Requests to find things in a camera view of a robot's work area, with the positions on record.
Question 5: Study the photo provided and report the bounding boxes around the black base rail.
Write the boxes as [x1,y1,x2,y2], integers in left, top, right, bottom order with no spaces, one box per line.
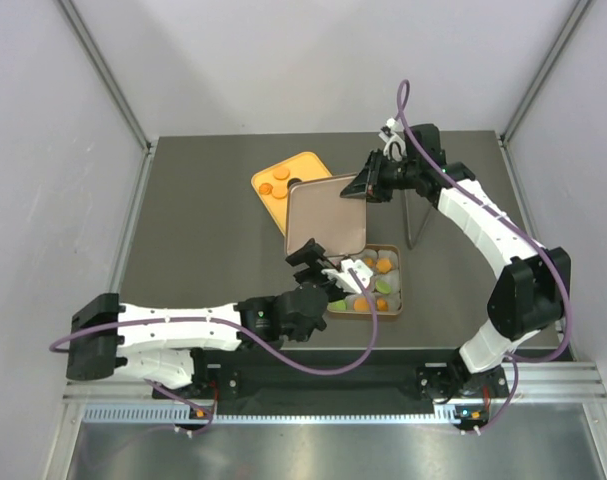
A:
[174,348,508,416]

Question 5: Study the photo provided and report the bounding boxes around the orange plastic tray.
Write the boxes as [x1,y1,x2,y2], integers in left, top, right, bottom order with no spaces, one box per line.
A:
[251,152,332,234]

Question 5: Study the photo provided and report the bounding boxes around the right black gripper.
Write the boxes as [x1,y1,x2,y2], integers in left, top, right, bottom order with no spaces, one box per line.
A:
[342,149,421,203]

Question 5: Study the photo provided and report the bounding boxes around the orange round cookie top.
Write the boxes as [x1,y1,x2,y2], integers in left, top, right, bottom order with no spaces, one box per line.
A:
[272,167,290,180]

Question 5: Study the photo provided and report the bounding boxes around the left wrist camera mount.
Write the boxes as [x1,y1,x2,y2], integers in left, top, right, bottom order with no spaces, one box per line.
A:
[321,258,374,294]

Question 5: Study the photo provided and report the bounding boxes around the purple cable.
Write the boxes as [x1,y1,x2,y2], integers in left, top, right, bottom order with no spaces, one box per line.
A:
[396,79,572,435]
[49,267,380,436]

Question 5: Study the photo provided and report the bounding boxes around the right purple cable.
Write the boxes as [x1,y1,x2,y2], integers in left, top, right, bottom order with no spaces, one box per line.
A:
[396,79,572,435]

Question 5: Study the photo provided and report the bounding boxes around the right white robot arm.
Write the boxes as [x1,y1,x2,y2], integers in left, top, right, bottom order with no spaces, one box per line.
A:
[341,119,572,396]

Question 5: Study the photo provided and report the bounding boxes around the metal tongs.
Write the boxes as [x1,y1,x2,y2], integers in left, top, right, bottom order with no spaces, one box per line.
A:
[402,191,432,250]

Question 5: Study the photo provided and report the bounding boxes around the gold cookie tin box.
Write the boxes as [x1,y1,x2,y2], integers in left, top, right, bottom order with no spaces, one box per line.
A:
[327,244,403,320]

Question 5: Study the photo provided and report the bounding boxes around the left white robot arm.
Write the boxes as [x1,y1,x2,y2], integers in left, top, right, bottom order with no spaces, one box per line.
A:
[64,240,356,397]

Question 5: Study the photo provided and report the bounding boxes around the brown flower cookie left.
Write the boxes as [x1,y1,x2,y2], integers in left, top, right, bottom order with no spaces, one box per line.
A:
[258,183,273,196]

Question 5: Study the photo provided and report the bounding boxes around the green cookie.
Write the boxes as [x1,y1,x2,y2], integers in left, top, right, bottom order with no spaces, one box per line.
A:
[375,279,392,295]
[328,300,347,311]

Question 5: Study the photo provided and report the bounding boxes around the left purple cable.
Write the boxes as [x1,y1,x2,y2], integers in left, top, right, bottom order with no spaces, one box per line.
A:
[49,267,380,436]

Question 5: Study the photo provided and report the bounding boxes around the gold tin lid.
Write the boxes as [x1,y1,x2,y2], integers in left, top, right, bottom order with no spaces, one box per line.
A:
[285,174,367,257]

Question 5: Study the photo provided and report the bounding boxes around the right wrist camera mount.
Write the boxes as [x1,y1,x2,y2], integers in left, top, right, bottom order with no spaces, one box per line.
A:
[379,118,406,161]

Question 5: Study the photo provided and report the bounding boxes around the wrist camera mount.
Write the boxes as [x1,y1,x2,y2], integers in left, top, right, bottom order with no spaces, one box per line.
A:
[379,118,406,161]
[321,258,374,294]

